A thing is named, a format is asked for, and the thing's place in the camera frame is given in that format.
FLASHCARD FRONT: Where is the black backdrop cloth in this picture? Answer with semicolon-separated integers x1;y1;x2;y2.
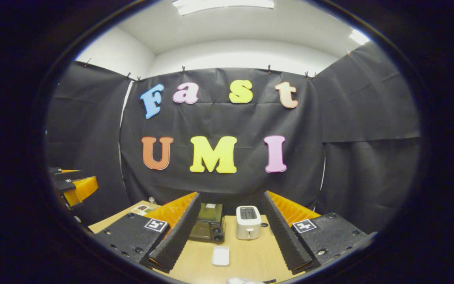
46;41;422;233

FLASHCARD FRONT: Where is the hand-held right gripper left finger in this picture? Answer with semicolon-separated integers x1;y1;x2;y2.
93;192;202;273

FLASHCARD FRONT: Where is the small white rectangular dish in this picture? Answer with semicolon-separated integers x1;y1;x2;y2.
211;246;231;267

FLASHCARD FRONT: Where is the white toaster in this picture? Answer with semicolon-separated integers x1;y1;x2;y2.
236;206;262;240

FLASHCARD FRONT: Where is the large ceiling light panel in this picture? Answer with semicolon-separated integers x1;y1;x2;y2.
172;0;275;15

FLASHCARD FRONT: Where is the small ceiling light panel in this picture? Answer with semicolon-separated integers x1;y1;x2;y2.
348;28;370;45

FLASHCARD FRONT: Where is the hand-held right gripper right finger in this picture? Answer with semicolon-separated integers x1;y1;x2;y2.
259;191;369;275

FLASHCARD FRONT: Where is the black electric oven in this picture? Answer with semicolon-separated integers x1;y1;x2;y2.
189;203;225;243

